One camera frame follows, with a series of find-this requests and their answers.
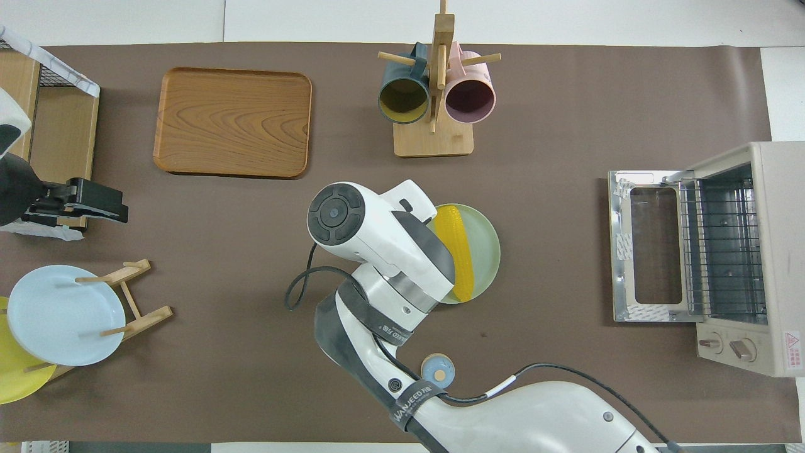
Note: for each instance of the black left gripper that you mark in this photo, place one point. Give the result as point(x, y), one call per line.
point(16, 189)

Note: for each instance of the pale green plate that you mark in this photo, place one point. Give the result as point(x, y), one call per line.
point(484, 251)

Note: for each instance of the beige toaster oven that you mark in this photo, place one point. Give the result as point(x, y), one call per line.
point(783, 251)

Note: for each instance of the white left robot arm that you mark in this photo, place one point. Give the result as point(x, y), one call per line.
point(11, 107)

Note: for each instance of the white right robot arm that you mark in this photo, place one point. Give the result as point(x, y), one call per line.
point(390, 239)

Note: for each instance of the oven knob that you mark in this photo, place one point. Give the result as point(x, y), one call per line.
point(744, 350)
point(710, 343)

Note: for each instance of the white crumpled paper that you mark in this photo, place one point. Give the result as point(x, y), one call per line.
point(38, 231)

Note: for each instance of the brown paper table mat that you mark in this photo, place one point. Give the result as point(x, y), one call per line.
point(188, 264)

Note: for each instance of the light blue plate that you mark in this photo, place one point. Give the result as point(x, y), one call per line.
point(63, 321)

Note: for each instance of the wooden plate rack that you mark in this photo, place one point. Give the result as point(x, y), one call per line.
point(148, 319)

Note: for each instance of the white checked cloth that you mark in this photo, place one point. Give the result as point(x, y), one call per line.
point(69, 72)

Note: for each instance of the rectangular wooden tray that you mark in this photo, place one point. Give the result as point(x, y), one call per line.
point(233, 123)

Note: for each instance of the yellow plate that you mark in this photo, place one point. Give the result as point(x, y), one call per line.
point(16, 377)

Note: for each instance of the dark blue mug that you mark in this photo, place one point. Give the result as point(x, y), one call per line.
point(402, 100)

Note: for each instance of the wooden mug tree stand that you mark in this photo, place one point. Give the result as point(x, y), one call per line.
point(434, 141)

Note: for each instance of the blue jar with cork knob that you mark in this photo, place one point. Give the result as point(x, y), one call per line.
point(438, 370)

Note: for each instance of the pink mug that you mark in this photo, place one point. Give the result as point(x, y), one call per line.
point(470, 100)

